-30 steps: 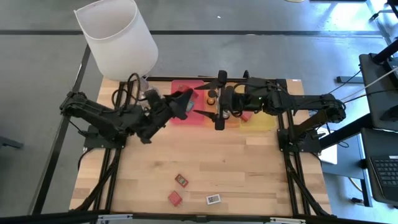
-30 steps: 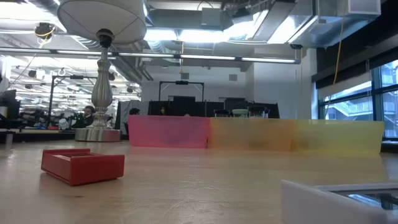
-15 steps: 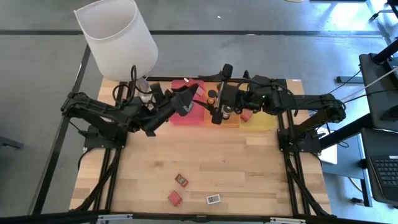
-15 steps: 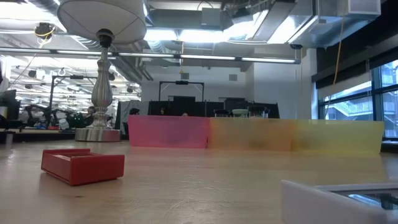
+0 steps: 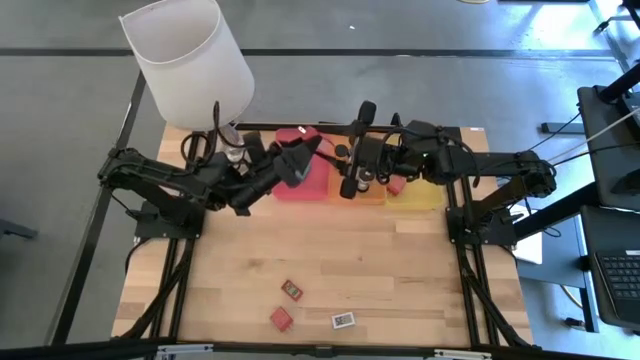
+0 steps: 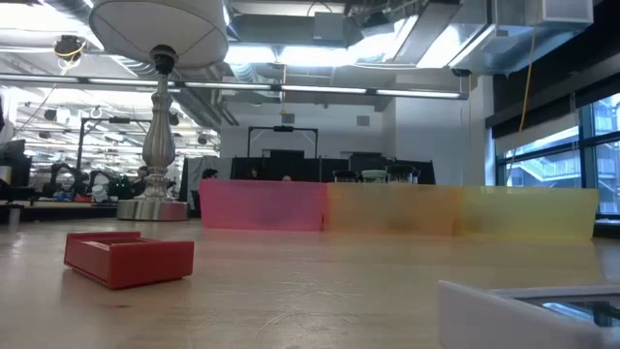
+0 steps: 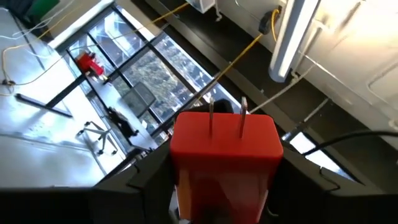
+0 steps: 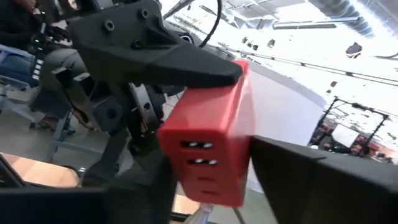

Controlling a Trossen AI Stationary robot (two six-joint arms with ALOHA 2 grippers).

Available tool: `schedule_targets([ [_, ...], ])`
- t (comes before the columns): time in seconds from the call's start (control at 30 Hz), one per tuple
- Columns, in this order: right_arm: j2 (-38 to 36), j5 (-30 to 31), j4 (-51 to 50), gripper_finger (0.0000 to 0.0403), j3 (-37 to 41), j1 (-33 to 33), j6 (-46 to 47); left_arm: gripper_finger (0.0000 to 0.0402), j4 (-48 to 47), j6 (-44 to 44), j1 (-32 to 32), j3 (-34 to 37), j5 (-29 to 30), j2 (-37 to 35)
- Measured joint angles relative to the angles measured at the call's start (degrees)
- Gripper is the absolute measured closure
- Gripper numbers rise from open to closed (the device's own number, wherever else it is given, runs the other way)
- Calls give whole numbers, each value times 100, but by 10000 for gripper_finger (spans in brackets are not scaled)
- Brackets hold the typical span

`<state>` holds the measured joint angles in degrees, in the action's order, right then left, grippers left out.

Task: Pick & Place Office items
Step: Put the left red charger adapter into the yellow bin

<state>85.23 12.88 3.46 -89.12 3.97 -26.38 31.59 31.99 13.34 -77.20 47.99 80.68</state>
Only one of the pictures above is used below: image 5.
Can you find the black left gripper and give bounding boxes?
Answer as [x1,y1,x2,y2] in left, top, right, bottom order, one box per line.
[229,133,325,217]

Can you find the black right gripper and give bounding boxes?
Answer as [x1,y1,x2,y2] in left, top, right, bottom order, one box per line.
[338,100,410,200]

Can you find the small red usb charger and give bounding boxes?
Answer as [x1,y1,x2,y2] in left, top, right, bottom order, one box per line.
[386,175,408,197]

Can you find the red digital thermometer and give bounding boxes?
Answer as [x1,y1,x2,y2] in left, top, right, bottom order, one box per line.
[280,279,304,302]

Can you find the white digital thermometer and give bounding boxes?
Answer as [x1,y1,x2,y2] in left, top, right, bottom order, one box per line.
[331,311,356,330]

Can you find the black office desk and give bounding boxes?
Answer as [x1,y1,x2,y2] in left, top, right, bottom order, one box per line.
[577,84,640,211]

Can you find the pink translucent plastic bin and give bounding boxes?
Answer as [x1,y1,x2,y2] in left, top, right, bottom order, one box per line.
[272,125,332,202]

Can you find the orange translucent plastic bin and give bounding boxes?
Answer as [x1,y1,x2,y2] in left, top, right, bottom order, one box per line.
[328,130,390,206]

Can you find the yellow translucent plastic bin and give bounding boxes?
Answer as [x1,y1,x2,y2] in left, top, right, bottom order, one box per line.
[387,132,446,211]

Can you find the white shade silver table lamp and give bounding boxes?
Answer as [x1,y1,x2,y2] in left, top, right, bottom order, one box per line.
[118,0,259,166]

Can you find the white flat box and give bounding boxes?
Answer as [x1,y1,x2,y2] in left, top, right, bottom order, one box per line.
[509,209,544,265]

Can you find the dark desk foot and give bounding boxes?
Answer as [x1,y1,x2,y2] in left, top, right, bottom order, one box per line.
[539,121,586,135]

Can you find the grey desk base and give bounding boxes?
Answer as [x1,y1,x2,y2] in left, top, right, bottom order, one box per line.
[517,214,599,334]

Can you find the black keyboard desk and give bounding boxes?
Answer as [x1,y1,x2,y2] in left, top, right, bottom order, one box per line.
[579,204,640,331]

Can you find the black computer mouse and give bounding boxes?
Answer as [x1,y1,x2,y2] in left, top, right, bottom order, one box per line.
[612,168,640,196]

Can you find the black floor stand foot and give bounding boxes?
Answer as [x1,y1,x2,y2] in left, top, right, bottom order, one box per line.
[0,218,39,241]

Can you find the black beam with silver brackets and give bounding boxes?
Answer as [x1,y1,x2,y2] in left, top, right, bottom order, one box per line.
[0,337,640,360]

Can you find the black computer keyboard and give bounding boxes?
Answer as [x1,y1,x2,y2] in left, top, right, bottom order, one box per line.
[594,248,640,314]

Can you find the black chair base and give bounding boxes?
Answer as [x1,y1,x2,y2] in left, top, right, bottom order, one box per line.
[592,0,640,36]

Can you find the black aluminium table frame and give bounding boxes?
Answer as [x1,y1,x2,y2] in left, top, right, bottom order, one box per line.
[112,122,536,351]

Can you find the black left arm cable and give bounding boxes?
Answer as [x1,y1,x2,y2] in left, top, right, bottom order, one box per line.
[179,101,222,169]

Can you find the white cable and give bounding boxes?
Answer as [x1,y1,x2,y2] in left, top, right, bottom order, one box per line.
[544,107,640,166]

